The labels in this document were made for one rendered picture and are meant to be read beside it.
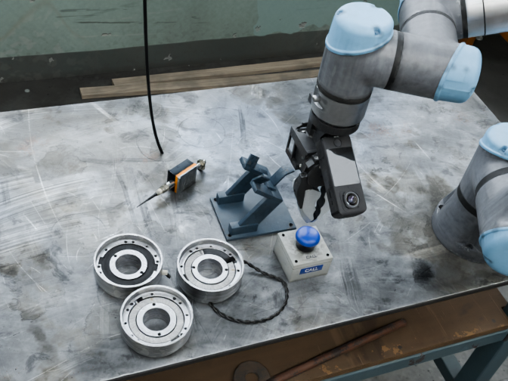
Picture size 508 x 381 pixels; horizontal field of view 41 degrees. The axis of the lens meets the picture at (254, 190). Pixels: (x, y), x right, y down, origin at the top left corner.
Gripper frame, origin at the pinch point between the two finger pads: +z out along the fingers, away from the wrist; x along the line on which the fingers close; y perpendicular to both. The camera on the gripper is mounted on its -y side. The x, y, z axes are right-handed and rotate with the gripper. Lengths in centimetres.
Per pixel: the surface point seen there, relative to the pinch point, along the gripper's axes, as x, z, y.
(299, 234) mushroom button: 1.5, 3.5, 0.2
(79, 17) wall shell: 9, 65, 161
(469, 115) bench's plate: -53, 11, 29
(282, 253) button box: 3.5, 8.2, 0.6
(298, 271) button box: 2.2, 8.2, -3.5
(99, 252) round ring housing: 31.9, 7.6, 7.2
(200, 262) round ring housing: 17.0, 8.2, 2.0
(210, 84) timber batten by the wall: -38, 88, 144
